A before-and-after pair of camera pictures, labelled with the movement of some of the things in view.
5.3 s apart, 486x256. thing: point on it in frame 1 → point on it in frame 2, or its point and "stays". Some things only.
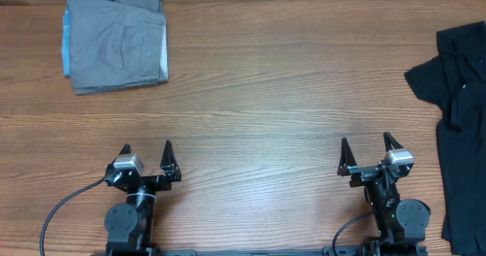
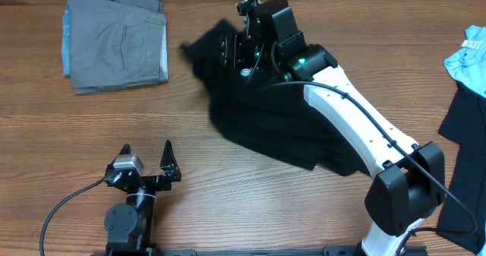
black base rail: x=367 y=250 stays
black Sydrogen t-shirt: x=455 y=83 → x=276 y=118
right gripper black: x=369 y=171 → x=231 y=47
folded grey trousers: x=118 y=38 stays
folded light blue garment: x=65 y=50 stays
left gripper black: x=168 y=163 stays
